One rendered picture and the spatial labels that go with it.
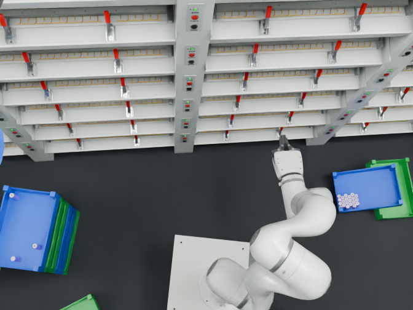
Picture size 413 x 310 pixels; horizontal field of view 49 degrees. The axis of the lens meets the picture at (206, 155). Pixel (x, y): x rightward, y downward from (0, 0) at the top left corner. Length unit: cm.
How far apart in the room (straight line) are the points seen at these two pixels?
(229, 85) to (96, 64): 49
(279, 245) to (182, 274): 81
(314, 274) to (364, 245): 127
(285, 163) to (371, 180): 87
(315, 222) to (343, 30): 57
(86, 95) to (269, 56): 66
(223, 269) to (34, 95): 89
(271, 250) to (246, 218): 115
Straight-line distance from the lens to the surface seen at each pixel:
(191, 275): 189
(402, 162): 256
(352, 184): 242
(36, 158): 235
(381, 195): 242
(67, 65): 151
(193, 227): 224
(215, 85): 166
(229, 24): 133
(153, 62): 148
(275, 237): 114
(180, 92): 161
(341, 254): 238
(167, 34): 131
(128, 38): 131
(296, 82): 173
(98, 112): 185
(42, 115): 189
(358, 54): 162
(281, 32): 135
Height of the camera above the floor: 222
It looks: 73 degrees down
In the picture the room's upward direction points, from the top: 14 degrees clockwise
